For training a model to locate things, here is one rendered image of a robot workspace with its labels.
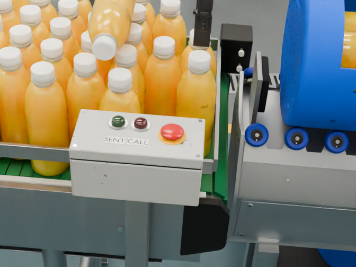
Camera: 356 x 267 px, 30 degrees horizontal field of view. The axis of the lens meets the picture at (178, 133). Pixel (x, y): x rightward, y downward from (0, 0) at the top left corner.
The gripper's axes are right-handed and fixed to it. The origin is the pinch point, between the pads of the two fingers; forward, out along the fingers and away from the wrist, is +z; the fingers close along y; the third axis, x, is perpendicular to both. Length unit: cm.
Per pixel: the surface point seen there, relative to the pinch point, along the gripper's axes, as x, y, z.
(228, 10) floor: -14, 214, 114
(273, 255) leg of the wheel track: -20, -8, 52
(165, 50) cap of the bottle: 6.4, -5.8, 2.7
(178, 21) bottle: 4.9, 9.5, 5.7
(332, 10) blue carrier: -21.4, -5.8, -7.7
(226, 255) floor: -15, 43, 114
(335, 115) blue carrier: -24.4, -12.5, 9.1
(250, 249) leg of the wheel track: -17, 6, 67
